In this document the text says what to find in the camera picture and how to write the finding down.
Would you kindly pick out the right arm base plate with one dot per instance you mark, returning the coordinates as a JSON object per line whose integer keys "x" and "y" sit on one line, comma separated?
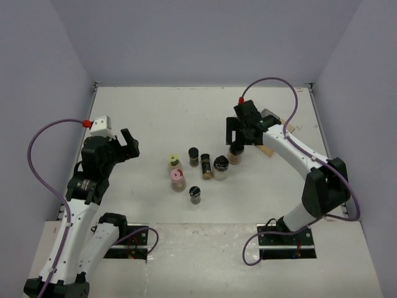
{"x": 277, "y": 247}

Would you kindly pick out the yellow lid spice jar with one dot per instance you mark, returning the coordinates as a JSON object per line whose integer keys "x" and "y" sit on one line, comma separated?
{"x": 174, "y": 162}

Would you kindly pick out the black label spice bottle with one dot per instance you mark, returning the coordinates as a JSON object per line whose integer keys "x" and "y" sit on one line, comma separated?
{"x": 206, "y": 166}

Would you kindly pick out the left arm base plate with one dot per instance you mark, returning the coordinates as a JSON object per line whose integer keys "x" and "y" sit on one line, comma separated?
{"x": 133, "y": 248}

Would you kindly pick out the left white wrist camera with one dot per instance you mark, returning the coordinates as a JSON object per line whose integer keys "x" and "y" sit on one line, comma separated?
{"x": 102, "y": 127}

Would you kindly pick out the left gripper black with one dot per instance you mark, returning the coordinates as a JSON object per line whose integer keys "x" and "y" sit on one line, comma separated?
{"x": 126, "y": 151}

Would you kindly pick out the black cap bottle upright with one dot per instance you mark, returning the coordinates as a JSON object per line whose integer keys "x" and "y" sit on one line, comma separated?
{"x": 193, "y": 154}

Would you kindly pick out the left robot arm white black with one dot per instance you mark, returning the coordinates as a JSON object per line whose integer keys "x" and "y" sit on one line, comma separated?
{"x": 71, "y": 261}

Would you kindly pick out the pink lid spice jar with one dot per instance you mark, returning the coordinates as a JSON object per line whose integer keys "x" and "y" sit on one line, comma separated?
{"x": 178, "y": 182}

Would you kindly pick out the clear tiered organizer tray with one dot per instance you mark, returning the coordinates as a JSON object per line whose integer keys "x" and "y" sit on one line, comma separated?
{"x": 264, "y": 148}

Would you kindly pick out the black grinder pepper bottle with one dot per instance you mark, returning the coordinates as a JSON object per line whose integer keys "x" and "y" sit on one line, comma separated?
{"x": 195, "y": 194}

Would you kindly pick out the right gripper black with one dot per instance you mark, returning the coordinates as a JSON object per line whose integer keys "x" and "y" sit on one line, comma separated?
{"x": 234, "y": 125}

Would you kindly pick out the brown spice jar black lid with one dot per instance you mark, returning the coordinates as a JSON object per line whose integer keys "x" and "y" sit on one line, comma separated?
{"x": 235, "y": 153}

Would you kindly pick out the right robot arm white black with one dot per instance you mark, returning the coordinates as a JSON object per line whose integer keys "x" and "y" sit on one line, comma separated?
{"x": 325, "y": 180}

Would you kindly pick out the large white salt jar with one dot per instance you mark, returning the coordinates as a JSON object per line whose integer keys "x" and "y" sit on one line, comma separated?
{"x": 220, "y": 168}

